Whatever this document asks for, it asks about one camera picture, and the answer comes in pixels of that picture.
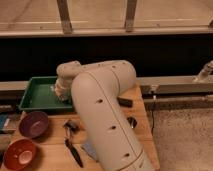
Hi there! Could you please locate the black rectangular block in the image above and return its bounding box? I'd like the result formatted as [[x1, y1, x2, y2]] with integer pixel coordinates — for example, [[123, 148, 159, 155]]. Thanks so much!
[[117, 97, 133, 107]]

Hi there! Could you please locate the small metal cup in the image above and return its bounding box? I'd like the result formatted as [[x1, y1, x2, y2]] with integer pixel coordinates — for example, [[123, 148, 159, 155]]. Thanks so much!
[[127, 117, 137, 129]]

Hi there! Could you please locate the blue box at left edge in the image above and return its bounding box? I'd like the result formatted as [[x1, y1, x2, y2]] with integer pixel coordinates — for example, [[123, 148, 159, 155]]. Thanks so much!
[[0, 114, 20, 134]]

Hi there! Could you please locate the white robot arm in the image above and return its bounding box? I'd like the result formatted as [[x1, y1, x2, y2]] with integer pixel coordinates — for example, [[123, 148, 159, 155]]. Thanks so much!
[[55, 60, 155, 171]]

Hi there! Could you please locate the black handled knife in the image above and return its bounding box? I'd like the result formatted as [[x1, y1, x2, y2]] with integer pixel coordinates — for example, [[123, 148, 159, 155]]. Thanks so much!
[[64, 138, 83, 168]]

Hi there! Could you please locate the small black clip tool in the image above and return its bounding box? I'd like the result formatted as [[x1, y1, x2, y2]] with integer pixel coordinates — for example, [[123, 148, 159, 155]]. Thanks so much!
[[64, 120, 79, 133]]

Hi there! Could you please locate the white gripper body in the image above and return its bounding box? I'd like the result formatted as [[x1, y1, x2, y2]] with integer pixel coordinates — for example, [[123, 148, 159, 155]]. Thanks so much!
[[55, 79, 71, 101]]

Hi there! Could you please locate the green plastic tray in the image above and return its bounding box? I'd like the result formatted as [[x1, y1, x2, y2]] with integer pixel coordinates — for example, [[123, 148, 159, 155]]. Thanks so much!
[[19, 76, 73, 111]]

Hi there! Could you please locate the orange bowl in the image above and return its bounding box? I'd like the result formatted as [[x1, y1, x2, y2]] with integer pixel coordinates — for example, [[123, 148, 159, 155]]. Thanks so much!
[[3, 139, 37, 171]]

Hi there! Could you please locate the blue sponge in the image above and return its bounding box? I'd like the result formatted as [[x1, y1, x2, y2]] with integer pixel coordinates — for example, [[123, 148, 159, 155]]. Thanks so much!
[[82, 142, 98, 161]]

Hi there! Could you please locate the purple bowl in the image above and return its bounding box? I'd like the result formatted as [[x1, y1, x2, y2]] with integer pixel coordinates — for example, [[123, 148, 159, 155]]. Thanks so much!
[[19, 111, 49, 139]]

